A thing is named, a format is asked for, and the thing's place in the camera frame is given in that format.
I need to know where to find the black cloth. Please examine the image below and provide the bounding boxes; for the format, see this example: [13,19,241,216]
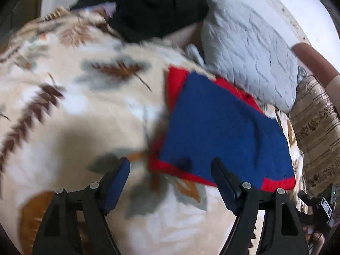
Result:
[69,0,210,43]

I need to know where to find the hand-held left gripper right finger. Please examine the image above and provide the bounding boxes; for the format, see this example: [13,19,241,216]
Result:
[211,157,310,255]

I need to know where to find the pale grey quilted pillow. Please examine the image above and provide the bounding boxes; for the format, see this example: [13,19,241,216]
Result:
[200,0,300,113]

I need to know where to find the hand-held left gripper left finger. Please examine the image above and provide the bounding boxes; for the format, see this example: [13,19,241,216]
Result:
[31,157,131,255]

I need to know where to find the beige leaf print blanket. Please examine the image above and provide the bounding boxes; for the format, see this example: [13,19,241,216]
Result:
[0,7,305,255]

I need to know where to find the person's right forearm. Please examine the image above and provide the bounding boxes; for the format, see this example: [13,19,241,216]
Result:
[292,42,340,100]

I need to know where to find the red and blue knit garment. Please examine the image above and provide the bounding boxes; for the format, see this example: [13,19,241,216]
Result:
[147,66,296,192]

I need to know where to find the beige patterned cushion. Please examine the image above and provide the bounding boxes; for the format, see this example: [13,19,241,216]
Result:
[288,76,340,200]

